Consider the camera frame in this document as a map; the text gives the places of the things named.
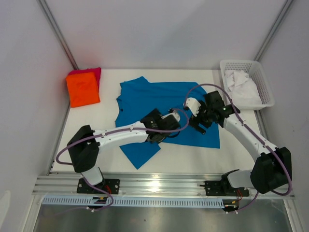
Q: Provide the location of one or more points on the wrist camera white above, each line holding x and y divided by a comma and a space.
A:
173, 116
193, 105

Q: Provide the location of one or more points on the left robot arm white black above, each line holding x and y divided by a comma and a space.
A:
87, 143

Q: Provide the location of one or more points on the left aluminium corner post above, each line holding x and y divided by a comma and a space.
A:
43, 4

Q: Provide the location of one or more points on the folded orange t shirt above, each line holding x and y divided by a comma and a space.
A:
83, 89

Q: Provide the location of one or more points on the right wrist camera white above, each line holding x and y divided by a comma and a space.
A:
193, 105

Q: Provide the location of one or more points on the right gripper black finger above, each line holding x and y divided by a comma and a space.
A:
194, 122
200, 130

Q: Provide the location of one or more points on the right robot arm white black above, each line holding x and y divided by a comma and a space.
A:
272, 165

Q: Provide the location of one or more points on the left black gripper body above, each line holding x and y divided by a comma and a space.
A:
155, 115

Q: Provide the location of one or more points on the aluminium mounting rail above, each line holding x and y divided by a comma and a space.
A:
131, 184

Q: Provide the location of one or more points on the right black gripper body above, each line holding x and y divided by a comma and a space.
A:
204, 115

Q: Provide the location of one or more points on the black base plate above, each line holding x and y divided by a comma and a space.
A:
111, 186
223, 188

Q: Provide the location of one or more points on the white t shirt in basket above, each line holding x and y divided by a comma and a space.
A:
242, 89

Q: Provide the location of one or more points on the white slotted cable duct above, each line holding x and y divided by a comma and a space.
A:
134, 201

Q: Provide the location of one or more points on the right aluminium corner post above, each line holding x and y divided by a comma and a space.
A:
280, 18

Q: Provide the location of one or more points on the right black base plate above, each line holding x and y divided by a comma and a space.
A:
223, 188

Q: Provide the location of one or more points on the aluminium corner post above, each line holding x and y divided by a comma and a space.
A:
280, 18
43, 4

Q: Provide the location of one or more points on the white plastic basket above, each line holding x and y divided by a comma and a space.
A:
256, 73

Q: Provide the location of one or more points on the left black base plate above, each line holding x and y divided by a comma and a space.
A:
111, 186

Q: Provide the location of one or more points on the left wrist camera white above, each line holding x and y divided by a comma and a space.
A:
173, 116

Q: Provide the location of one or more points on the folded pink t shirt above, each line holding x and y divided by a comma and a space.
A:
96, 71

